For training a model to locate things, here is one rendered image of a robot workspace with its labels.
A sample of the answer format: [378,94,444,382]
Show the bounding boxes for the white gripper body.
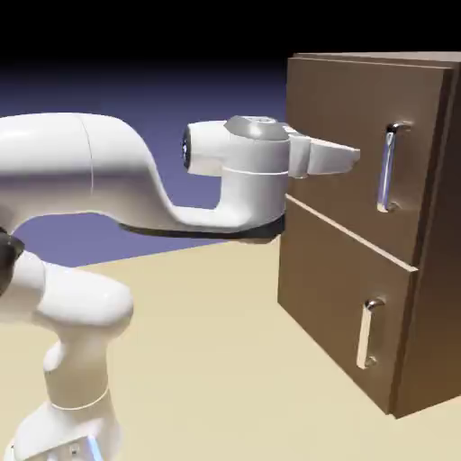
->
[305,135,362,178]

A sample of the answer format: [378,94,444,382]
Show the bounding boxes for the large brown cabinet door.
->
[283,56,456,267]

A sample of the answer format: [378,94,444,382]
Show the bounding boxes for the small brown cabinet door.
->
[276,196,419,415]

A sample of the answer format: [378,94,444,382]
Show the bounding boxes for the brown wooden cabinet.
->
[276,51,461,420]

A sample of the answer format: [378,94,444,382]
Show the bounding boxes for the long silver door handle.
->
[376,121,412,213]

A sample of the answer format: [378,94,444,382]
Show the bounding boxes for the short silver door handle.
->
[355,297,386,371]

